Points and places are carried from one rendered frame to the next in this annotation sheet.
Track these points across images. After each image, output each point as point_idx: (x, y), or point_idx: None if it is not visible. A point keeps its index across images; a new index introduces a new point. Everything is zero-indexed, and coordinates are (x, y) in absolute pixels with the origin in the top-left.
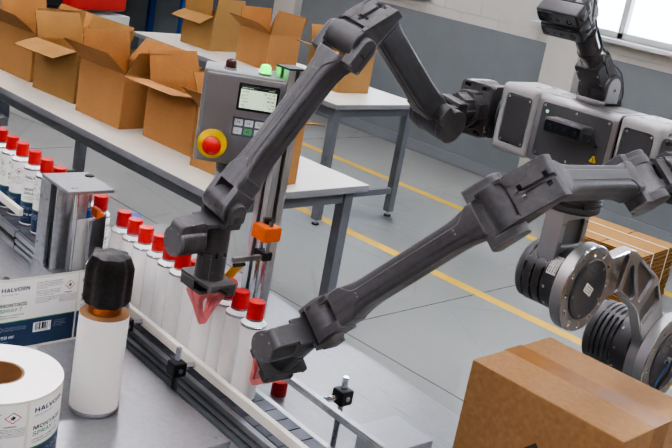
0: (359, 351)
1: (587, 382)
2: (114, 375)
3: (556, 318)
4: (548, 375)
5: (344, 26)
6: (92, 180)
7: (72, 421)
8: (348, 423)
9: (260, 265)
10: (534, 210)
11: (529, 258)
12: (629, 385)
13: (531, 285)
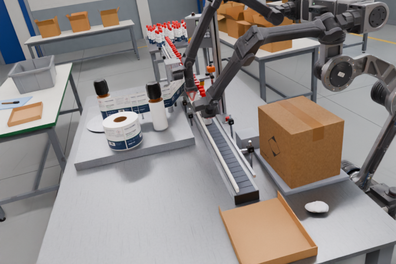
0: None
1: (300, 112)
2: (161, 118)
3: (326, 87)
4: (284, 110)
5: None
6: (177, 59)
7: (152, 132)
8: (224, 130)
9: None
10: (250, 48)
11: (316, 65)
12: (319, 112)
13: (318, 75)
